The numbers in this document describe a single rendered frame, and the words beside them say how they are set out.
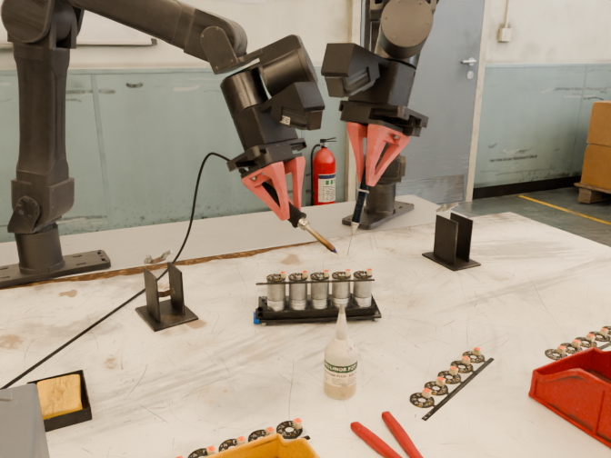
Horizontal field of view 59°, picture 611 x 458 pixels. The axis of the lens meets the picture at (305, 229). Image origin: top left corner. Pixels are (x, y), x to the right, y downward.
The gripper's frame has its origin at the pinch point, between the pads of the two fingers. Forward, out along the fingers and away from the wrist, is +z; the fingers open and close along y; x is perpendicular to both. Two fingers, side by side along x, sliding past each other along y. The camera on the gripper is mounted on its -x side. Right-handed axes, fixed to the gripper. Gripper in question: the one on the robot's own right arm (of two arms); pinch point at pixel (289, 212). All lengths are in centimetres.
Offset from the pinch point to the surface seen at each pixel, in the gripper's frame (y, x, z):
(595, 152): 387, 59, 22
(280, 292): -7.1, -0.4, 9.3
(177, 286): -13.6, 10.9, 4.1
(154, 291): -17.0, 11.1, 3.6
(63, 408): -34.6, 3.7, 11.0
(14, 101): 71, 223, -113
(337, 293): -1.9, -4.7, 12.2
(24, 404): -41.1, -7.9, 7.9
